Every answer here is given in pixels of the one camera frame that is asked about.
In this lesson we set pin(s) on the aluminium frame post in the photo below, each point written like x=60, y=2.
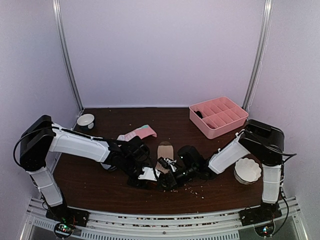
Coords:
x=261, y=47
x=65, y=53

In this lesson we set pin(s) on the right aluminium frame post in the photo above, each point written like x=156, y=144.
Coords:
x=261, y=47

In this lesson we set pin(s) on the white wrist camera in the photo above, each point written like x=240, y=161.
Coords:
x=147, y=174
x=167, y=165

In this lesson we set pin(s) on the aluminium front rail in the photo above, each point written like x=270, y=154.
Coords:
x=103, y=225

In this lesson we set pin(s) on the pink patterned sock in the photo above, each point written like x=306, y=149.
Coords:
x=142, y=132

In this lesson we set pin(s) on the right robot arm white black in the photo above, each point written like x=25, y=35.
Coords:
x=263, y=141

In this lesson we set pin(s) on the right circuit board with leds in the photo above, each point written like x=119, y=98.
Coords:
x=265, y=230

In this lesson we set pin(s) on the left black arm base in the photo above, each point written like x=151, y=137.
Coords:
x=69, y=216

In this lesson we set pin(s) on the left circuit board with leds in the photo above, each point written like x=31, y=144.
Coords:
x=63, y=231

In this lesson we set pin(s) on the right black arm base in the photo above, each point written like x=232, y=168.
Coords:
x=257, y=215

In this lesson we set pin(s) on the black item in tray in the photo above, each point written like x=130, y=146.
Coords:
x=199, y=114

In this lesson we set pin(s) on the striped beige maroon sock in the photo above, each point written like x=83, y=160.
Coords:
x=165, y=150

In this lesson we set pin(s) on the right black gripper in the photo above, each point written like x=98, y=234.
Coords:
x=172, y=181

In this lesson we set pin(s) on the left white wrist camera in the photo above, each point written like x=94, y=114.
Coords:
x=147, y=174

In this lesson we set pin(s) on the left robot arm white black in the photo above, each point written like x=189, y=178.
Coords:
x=45, y=136

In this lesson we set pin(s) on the left aluminium frame post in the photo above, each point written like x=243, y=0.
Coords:
x=65, y=53

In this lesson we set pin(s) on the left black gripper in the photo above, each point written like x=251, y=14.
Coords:
x=142, y=184

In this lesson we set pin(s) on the circuit board with leds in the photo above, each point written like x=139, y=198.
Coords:
x=265, y=230
x=63, y=231

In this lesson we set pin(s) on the white scalloped bowl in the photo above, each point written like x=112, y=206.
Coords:
x=247, y=171

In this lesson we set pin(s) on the white dark small bowl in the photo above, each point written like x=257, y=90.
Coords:
x=86, y=122

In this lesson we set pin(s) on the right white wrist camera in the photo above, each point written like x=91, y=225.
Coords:
x=167, y=165

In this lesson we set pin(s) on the pink divided organizer tray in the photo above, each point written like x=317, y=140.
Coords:
x=220, y=116

